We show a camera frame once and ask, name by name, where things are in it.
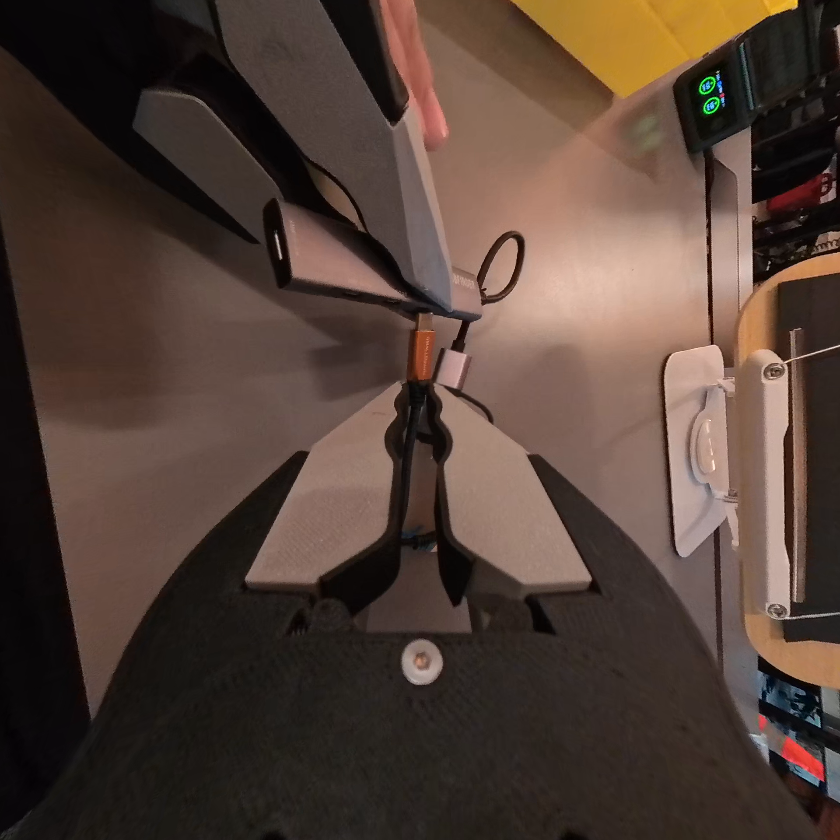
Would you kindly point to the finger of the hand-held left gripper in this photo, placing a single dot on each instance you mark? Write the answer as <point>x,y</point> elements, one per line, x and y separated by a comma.
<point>315,85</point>
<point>197,131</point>

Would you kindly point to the black panel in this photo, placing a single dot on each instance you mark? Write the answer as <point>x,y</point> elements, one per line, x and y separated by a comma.
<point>820,459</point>

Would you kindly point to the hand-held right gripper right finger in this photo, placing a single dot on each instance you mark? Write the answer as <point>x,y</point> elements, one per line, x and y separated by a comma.
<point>505,512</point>

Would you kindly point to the small black display device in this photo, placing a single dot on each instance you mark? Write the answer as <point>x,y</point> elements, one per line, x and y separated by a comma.
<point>712,98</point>

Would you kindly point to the grey metal upright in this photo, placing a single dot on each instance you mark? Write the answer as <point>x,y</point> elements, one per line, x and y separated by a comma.
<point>732,229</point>

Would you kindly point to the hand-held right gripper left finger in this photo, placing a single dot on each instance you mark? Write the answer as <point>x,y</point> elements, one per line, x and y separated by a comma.
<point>328,505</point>

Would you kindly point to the person's left hand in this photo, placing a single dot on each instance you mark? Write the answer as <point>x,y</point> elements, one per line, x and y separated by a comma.
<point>420,79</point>

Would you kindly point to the grey metal usb hub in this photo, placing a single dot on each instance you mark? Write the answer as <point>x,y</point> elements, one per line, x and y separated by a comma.
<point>315,262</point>

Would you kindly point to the white plastic bracket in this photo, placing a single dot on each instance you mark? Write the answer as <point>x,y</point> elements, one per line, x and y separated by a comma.
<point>764,459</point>

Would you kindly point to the round wooden board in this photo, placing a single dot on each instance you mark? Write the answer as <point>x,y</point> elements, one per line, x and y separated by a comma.
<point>754,315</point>

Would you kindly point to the black device green display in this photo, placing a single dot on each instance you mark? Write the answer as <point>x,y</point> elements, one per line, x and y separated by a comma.
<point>781,52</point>

